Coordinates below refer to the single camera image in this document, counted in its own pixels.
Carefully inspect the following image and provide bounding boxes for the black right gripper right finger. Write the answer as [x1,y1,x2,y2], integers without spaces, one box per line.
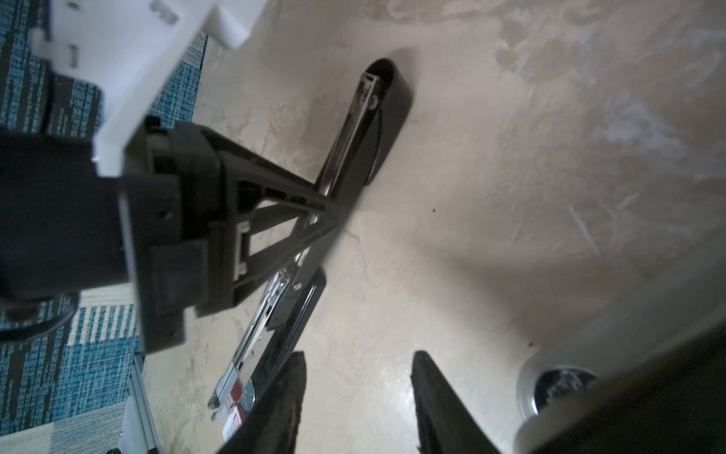
[410,350,498,453]

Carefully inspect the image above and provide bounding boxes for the red staples box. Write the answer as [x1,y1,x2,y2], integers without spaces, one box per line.
[220,391,245,442]

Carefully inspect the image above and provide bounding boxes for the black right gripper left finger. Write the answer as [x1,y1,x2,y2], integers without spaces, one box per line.
[217,351,306,454]

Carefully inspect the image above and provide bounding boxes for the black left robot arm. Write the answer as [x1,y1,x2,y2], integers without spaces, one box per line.
[1,119,350,353]

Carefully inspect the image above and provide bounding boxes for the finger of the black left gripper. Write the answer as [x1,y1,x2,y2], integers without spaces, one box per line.
[215,141,343,219]
[226,217,341,309]

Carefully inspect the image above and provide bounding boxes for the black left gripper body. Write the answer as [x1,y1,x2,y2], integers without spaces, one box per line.
[93,117,250,354]

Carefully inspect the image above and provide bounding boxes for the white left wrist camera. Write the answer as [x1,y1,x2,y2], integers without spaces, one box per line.
[30,0,266,177]

